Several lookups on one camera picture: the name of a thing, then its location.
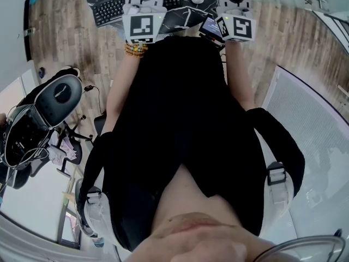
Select small black screen device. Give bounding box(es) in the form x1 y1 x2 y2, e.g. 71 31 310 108
198 16 226 42

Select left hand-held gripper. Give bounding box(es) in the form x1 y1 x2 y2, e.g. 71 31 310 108
122 0 167 45

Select person's right forearm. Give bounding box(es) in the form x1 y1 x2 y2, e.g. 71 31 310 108
225 39 256 111

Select person's face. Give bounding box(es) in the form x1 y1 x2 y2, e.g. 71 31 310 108
127 164 300 262

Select orange beaded bracelet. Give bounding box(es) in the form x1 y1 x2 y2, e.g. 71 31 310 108
124 43 149 59

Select black padded headset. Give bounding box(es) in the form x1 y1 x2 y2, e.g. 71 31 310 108
34 74 82 128

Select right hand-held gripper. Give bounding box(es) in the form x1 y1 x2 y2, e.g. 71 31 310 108
215 0 257 43

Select black swivel chair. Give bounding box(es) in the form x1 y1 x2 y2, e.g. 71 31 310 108
29 116 93 178

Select pink and white clothes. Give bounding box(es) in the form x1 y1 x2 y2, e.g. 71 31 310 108
49 134 77 165

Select person's left forearm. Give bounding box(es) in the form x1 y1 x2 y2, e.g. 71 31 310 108
105 43 149 135

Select black mesh office chair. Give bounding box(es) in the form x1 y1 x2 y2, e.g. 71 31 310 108
94 116 107 136

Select clear-rimmed glasses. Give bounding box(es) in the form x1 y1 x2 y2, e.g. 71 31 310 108
250 229 344 262

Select person's black clothing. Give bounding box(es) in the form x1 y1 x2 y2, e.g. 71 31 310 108
76 35 305 252

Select black keyboard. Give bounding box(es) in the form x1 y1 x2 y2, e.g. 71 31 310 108
92 0 183 28

